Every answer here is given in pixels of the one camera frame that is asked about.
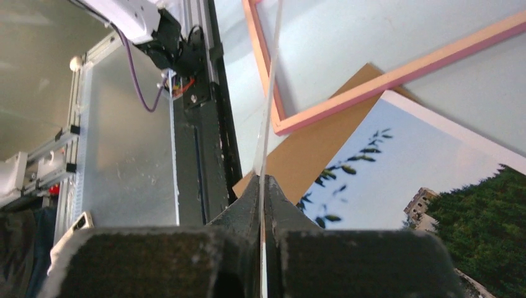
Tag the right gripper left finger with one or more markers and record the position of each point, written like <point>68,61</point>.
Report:
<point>219,259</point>

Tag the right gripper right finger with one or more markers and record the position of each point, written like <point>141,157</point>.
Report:
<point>305,260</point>

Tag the clear acrylic sheet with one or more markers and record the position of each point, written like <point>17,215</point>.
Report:
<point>271,111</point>

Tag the pink wooden photo frame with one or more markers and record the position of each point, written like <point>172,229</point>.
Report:
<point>460,49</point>

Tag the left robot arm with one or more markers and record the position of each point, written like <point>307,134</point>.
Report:
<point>152,30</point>

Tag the Great Wall photo print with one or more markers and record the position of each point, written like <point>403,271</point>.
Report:
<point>406,167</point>

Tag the brown cardboard backing board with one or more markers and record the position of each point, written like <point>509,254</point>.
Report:
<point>296,162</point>

